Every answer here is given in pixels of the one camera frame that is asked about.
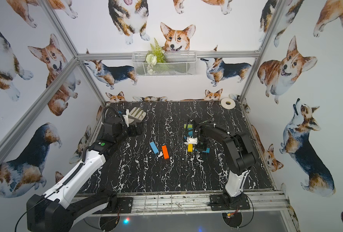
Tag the lime green block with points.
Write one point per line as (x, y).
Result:
(188, 126)

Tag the artificial fern plant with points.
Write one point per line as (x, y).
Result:
(156, 54)

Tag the white tape roll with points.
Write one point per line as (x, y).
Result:
(228, 103)

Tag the yellow block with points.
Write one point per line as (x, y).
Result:
(190, 148)

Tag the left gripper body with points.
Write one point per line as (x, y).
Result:
(132, 129)

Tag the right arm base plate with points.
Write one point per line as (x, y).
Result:
(224, 202)

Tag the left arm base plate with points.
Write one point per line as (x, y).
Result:
(123, 205)

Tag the orange block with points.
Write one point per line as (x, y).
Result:
(165, 152)

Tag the aluminium front rail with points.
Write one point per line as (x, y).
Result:
(196, 202)

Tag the white wire basket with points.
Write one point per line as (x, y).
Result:
(178, 64)

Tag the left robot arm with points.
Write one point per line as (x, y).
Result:
(54, 211)

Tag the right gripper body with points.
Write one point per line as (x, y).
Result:
(201, 143)

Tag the light blue block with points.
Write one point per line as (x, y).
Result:
(154, 148)

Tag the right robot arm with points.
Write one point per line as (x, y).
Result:
(239, 154)

